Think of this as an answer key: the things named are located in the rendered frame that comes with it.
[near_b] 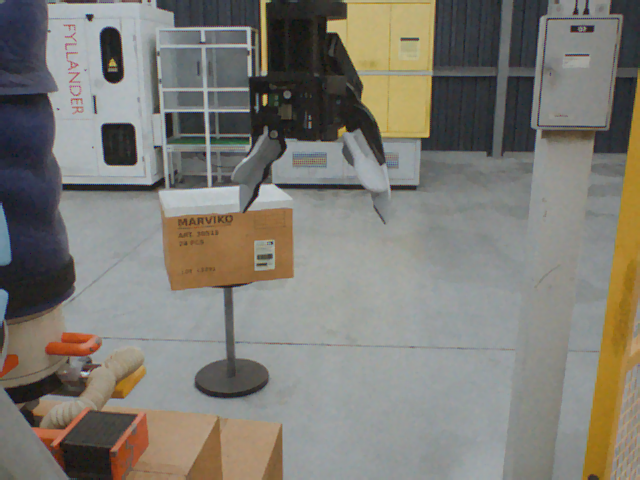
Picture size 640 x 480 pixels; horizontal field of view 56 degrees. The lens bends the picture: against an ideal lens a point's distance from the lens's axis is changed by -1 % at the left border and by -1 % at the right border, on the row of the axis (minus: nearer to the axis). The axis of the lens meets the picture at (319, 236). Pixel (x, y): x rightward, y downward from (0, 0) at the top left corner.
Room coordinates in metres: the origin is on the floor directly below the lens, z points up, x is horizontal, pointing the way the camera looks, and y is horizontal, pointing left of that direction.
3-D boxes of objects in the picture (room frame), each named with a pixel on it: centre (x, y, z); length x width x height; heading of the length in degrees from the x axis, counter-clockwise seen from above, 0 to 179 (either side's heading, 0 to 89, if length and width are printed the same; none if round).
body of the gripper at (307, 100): (0.56, 0.01, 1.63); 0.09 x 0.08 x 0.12; 162
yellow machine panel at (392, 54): (8.55, -0.38, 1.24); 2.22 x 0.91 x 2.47; 86
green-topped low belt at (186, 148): (8.48, 1.48, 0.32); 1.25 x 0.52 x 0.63; 86
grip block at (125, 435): (0.65, 0.27, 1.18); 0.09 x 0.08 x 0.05; 172
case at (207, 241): (2.94, 0.47, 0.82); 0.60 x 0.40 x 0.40; 108
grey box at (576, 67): (1.69, -0.69, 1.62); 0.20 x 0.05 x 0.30; 81
